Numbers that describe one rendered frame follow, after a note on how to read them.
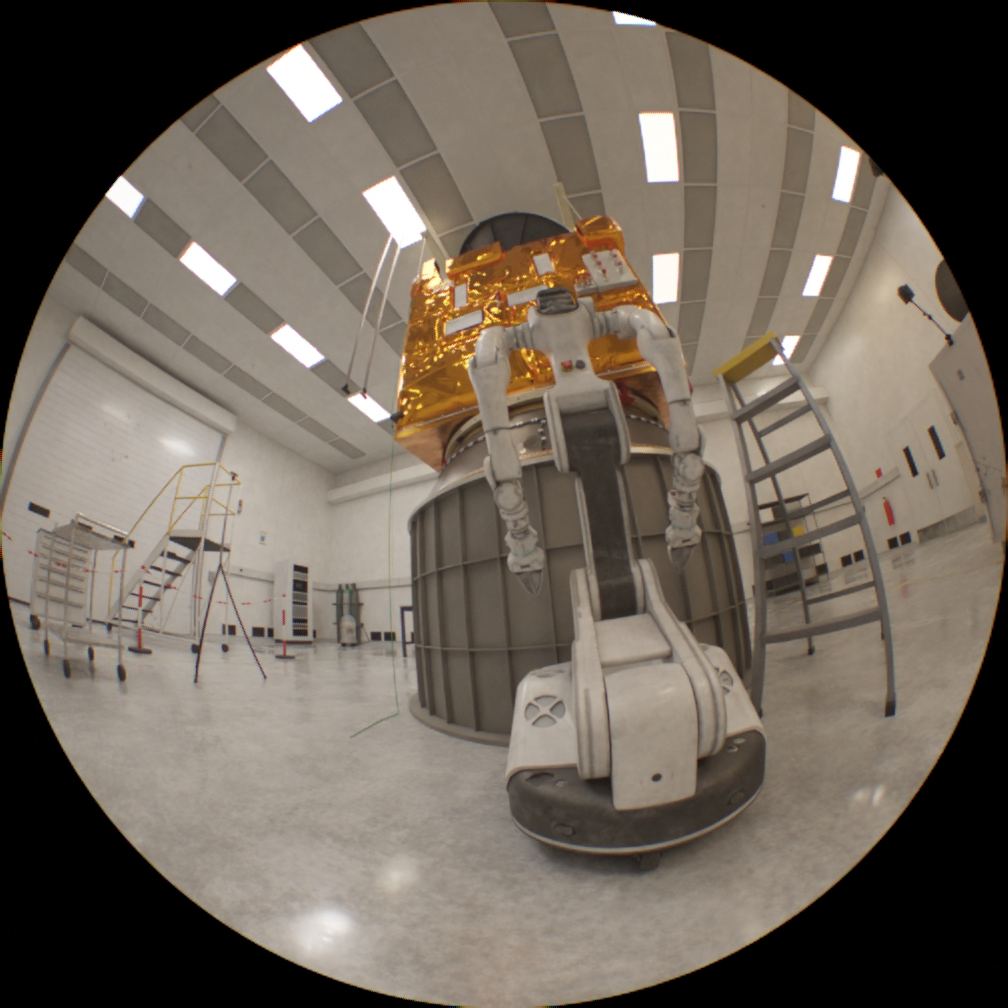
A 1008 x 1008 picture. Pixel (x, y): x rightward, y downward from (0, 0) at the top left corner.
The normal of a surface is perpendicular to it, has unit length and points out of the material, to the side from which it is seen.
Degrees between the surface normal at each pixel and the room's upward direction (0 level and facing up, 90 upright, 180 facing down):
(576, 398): 126
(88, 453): 90
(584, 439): 106
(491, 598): 90
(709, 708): 76
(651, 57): 180
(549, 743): 38
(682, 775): 90
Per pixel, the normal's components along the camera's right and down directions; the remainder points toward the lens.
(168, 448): 0.94, -0.18
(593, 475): -0.18, 0.03
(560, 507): -0.25, -0.31
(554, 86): 0.09, 0.94
